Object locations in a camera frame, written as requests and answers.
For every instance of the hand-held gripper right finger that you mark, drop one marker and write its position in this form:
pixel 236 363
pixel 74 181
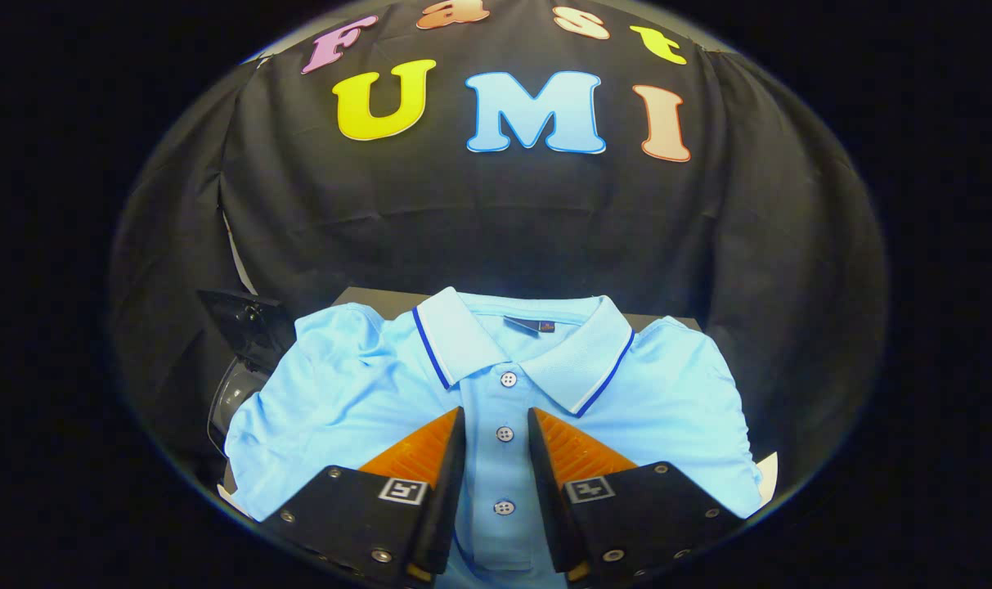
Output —
pixel 549 499

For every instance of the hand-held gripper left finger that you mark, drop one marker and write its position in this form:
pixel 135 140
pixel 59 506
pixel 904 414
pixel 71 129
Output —
pixel 445 499

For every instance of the light blue polo shirt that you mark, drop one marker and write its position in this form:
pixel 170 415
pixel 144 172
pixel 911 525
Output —
pixel 340 393

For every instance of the dark grey washing machine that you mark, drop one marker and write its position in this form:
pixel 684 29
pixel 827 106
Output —
pixel 234 393

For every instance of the grey cabinet with dark top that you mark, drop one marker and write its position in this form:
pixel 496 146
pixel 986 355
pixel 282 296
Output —
pixel 381 296

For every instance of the white paper sheet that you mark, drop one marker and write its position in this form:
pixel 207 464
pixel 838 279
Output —
pixel 767 478

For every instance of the black backdrop cloth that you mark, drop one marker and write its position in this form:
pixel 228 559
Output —
pixel 504 221

